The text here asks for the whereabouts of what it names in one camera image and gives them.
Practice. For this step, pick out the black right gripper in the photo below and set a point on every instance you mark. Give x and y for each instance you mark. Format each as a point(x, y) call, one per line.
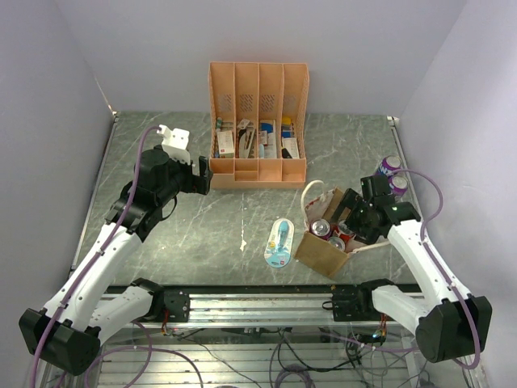
point(351, 200)

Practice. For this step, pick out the aluminium rail frame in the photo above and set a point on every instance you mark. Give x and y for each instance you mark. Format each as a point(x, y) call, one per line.
point(238, 306)

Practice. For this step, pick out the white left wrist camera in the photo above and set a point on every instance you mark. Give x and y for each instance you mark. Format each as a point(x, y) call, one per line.
point(175, 143)

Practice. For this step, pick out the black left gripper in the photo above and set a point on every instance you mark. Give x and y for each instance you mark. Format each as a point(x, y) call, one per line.
point(199, 183)

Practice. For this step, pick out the red cola can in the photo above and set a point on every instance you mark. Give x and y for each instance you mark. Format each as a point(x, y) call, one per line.
point(343, 232)

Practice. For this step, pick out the white red box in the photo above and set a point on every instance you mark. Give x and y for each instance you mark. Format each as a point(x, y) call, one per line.
point(225, 143)

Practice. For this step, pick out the white black label pack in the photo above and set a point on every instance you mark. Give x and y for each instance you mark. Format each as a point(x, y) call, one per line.
point(289, 143)

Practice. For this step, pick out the purple Fanta can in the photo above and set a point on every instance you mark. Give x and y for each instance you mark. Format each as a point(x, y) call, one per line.
point(388, 165)

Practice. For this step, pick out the purple soda can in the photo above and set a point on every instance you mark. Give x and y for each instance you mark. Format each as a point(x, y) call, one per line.
point(398, 185)
point(321, 228)

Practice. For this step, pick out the blue white stationery packs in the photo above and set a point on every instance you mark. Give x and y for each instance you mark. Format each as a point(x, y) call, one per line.
point(267, 140)

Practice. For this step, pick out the brown canvas tote bag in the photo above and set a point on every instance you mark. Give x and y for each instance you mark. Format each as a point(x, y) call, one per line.
point(317, 253)

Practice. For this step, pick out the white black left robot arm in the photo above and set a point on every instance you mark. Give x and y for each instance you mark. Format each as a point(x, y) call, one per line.
point(69, 330)

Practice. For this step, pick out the silver top soda can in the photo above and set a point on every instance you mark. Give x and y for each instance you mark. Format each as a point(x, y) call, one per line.
point(337, 242)

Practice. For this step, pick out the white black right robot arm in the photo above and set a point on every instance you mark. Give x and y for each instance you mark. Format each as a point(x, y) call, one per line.
point(449, 323)

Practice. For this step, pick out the orange plastic file organizer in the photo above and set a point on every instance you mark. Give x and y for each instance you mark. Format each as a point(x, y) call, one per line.
point(257, 91)

